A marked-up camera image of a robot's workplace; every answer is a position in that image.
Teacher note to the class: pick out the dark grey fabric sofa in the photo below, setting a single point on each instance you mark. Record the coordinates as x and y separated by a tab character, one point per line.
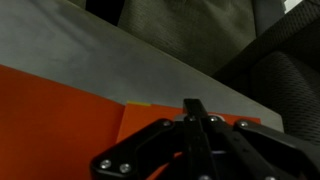
249	46

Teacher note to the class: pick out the grey top coffee table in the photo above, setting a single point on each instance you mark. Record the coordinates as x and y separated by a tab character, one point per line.
57	40

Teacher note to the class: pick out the orange book with yellow spine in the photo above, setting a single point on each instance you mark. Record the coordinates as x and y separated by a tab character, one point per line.
49	131

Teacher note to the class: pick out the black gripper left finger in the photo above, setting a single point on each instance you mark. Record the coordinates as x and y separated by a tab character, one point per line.
177	150

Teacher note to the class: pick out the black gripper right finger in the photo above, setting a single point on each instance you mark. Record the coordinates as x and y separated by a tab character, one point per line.
247	150

